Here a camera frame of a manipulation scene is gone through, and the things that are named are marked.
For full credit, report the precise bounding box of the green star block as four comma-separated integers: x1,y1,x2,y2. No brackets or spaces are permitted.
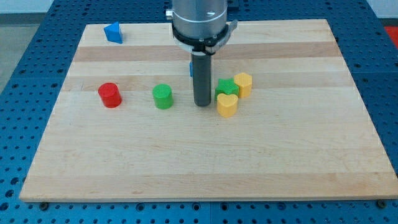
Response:
215,78,239,100

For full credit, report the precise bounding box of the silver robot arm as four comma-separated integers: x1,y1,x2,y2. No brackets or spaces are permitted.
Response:
165,0,238,106

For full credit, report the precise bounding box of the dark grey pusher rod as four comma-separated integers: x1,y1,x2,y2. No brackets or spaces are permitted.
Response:
191,55,211,106

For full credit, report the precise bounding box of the wooden board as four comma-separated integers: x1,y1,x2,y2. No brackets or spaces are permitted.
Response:
20,19,397,202

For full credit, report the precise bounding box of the blue triangle block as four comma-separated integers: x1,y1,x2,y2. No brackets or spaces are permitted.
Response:
103,22,123,44

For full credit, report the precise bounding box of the yellow heart block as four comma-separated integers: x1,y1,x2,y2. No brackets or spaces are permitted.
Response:
216,93,238,118

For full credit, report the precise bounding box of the red cylinder block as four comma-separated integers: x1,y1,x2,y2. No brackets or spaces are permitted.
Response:
98,83,122,108

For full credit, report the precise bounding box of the yellow hexagon block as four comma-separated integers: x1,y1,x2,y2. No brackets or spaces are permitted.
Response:
234,73,252,98

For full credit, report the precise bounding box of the small blue block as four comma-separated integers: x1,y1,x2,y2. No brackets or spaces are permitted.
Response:
189,62,193,78

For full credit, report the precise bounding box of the green cylinder block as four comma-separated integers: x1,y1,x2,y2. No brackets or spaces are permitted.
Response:
152,83,174,110

